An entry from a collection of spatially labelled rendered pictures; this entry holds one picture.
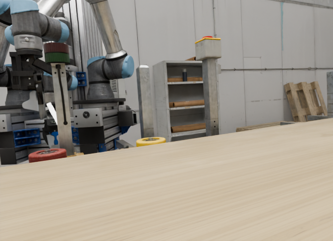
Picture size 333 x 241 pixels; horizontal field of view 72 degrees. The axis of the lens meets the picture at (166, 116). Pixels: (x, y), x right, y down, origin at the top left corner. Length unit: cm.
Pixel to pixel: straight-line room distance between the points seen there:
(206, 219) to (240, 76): 430
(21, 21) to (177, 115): 312
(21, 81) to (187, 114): 321
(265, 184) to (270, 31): 493
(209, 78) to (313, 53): 530
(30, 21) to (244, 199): 75
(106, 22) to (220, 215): 108
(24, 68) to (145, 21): 306
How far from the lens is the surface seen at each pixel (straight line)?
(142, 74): 75
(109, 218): 25
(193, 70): 391
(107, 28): 121
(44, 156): 58
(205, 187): 30
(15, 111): 152
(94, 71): 131
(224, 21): 449
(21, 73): 81
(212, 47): 87
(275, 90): 510
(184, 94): 379
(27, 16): 84
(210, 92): 86
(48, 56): 67
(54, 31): 90
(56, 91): 71
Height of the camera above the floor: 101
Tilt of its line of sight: 4 degrees down
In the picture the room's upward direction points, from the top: 4 degrees counter-clockwise
